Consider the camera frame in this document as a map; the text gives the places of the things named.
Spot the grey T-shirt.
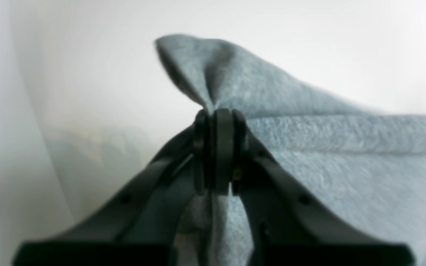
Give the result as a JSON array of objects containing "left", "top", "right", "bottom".
[{"left": 155, "top": 35, "right": 426, "bottom": 266}]

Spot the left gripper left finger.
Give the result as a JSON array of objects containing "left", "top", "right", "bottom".
[{"left": 13, "top": 110, "right": 211, "bottom": 266}]

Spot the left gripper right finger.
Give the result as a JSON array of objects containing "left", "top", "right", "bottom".
[{"left": 220, "top": 109, "right": 416, "bottom": 266}]

